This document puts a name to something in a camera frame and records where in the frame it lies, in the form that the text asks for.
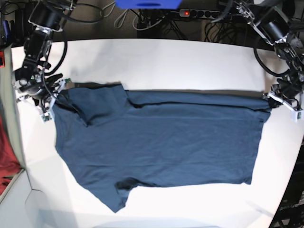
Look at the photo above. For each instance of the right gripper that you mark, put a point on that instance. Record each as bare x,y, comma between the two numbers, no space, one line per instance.
44,105

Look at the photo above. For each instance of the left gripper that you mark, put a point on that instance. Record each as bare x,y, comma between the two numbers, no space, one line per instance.
290,97

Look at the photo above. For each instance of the dark blue t-shirt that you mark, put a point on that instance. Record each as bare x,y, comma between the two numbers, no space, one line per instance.
114,140

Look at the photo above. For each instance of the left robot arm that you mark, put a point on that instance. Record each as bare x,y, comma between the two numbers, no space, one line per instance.
273,27

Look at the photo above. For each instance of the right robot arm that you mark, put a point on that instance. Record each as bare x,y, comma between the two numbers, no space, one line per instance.
36,78

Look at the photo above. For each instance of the red clamp at table edge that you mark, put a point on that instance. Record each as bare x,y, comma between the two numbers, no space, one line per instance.
2,59

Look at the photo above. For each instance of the red cloth at left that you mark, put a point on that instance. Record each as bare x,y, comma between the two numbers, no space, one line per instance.
9,165

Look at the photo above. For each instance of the blue object at left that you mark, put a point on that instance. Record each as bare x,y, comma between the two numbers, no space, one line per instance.
6,28

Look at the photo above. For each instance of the black power strip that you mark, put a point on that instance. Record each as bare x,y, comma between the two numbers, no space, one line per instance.
199,14

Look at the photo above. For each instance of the blue box at top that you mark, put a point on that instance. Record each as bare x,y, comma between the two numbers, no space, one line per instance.
148,4

